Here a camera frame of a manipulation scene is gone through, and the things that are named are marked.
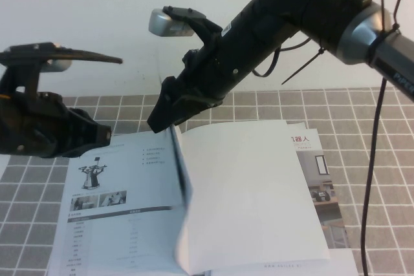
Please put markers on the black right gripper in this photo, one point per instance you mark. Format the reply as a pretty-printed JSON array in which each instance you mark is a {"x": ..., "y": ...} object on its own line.
[{"x": 213, "y": 72}]

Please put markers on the robotics brochure with red title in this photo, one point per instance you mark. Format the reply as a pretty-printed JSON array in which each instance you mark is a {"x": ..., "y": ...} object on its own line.
[{"x": 326, "y": 192}]

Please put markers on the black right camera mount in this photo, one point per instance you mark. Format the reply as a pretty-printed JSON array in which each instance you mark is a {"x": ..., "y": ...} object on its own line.
[{"x": 200, "y": 27}]

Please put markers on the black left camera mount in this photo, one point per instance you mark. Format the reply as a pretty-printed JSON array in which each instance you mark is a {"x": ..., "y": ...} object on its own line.
[{"x": 26, "y": 51}]

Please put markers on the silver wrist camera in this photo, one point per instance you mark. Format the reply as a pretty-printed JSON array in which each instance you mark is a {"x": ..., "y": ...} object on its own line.
[
  {"x": 161, "y": 25},
  {"x": 56, "y": 66}
]

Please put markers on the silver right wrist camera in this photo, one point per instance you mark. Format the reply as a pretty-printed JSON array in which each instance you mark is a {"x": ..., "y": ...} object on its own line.
[{"x": 161, "y": 25}]

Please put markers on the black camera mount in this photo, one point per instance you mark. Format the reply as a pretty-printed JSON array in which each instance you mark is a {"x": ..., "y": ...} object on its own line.
[
  {"x": 200, "y": 27},
  {"x": 26, "y": 51}
]

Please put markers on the gray white-grid tablecloth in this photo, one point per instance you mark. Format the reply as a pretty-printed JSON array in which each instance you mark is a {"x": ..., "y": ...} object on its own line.
[{"x": 349, "y": 159}]

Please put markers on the white-paged book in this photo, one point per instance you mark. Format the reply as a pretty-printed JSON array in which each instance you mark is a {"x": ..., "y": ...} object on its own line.
[{"x": 242, "y": 192}]

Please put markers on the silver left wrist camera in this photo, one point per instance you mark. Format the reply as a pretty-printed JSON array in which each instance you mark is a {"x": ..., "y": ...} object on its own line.
[{"x": 56, "y": 66}]

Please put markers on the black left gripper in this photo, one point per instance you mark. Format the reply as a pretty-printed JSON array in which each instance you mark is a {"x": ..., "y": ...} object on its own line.
[{"x": 32, "y": 127}]

